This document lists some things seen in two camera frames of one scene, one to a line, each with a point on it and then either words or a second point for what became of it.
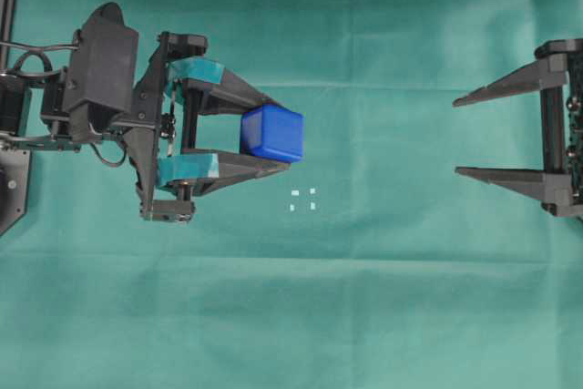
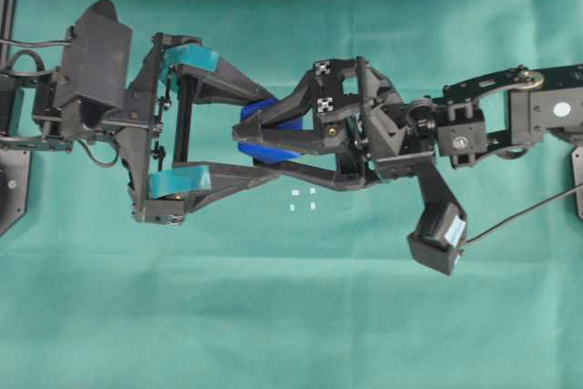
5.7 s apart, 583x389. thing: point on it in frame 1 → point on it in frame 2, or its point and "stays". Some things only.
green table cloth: x=368 y=263 stays
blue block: x=272 y=132 stays
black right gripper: x=558 y=73 → x=363 y=114
